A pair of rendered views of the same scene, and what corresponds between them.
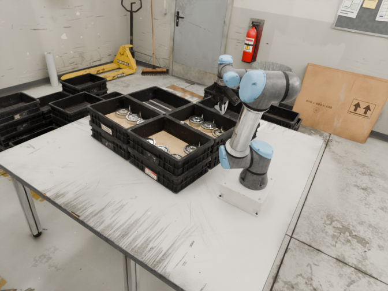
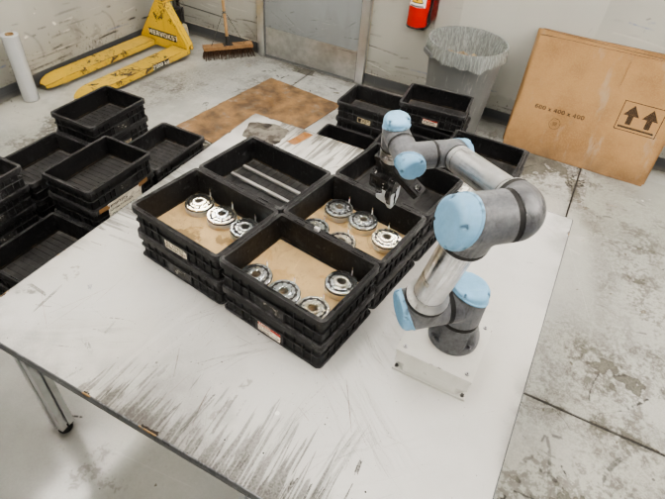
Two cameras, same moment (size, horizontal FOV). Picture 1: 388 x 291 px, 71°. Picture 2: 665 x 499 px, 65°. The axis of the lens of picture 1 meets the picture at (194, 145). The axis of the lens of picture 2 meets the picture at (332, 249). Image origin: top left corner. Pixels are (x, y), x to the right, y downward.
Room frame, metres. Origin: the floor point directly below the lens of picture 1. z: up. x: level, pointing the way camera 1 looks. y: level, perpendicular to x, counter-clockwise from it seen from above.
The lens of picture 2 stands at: (0.14, 0.12, 2.03)
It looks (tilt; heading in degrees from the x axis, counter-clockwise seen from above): 43 degrees down; 356
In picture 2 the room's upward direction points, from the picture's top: 5 degrees clockwise
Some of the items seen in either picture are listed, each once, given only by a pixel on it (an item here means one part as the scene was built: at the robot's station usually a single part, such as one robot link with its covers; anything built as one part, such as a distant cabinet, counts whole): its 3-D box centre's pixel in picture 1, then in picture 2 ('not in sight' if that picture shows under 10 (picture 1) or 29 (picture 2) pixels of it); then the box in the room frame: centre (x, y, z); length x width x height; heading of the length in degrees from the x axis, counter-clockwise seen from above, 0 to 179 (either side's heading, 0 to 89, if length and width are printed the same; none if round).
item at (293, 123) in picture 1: (272, 131); (473, 186); (2.52, -0.80, 0.37); 0.40 x 0.30 x 0.45; 62
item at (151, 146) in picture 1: (170, 137); (299, 264); (1.28, 0.14, 0.92); 0.40 x 0.30 x 0.02; 54
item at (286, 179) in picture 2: (159, 106); (265, 183); (1.76, 0.28, 0.87); 0.40 x 0.30 x 0.11; 54
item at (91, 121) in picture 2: (86, 99); (108, 141); (2.79, 1.27, 0.37); 0.40 x 0.30 x 0.45; 152
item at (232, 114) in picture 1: (228, 114); (397, 189); (1.77, -0.22, 0.87); 0.40 x 0.30 x 0.11; 54
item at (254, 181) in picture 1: (254, 173); (456, 325); (1.13, -0.33, 0.85); 0.15 x 0.15 x 0.10
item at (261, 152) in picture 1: (258, 155); (463, 299); (1.12, -0.33, 0.97); 0.13 x 0.12 x 0.14; 104
